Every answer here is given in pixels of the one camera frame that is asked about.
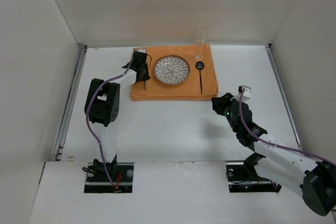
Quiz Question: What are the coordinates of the orange cloth placemat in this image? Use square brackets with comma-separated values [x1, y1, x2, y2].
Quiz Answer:
[130, 44, 218, 101]

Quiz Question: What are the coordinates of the floral patterned ceramic plate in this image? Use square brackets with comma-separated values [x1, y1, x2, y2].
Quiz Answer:
[154, 55, 191, 86]

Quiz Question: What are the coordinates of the clear wine glass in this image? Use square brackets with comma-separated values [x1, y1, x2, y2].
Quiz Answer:
[195, 24, 207, 60]

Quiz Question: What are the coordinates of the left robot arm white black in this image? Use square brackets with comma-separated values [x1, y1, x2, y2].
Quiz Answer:
[85, 49, 151, 173]

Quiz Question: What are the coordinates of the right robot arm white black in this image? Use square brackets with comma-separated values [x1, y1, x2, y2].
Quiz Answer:
[211, 88, 335, 216]

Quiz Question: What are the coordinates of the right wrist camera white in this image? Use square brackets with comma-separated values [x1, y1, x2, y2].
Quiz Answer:
[238, 85, 251, 102]

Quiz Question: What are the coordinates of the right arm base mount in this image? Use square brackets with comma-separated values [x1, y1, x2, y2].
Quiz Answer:
[225, 154, 282, 193]

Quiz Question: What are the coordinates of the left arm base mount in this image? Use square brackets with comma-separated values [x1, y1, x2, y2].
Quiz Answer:
[82, 159, 134, 194]

